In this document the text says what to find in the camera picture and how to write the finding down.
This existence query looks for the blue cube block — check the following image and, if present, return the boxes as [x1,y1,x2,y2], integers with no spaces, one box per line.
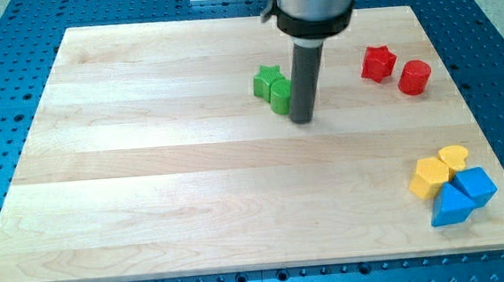
[452,167,498,208]

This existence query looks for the green cylinder block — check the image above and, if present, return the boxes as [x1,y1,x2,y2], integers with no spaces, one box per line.
[270,79,292,115]

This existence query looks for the red cylinder block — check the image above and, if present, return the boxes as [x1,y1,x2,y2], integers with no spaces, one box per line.
[398,60,431,96]

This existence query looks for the yellow hexagon block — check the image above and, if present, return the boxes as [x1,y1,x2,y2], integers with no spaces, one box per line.
[408,157,450,200]

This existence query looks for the red star block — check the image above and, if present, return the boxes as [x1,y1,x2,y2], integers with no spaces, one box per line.
[361,45,398,83]

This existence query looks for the blue triangle block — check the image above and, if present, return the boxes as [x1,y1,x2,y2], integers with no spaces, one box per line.
[431,184,477,227]

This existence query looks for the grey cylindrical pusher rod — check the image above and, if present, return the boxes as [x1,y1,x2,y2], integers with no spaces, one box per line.
[289,38,324,124]

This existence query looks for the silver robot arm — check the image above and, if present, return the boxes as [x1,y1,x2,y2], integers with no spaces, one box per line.
[260,0,354,124]

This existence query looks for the green star block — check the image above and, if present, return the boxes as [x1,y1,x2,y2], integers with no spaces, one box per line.
[252,65,285,103]

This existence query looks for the light wooden board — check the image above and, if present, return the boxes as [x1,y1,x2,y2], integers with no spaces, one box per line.
[0,6,504,282]

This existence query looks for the yellow heart block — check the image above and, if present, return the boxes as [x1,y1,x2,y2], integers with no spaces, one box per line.
[437,145,469,181]

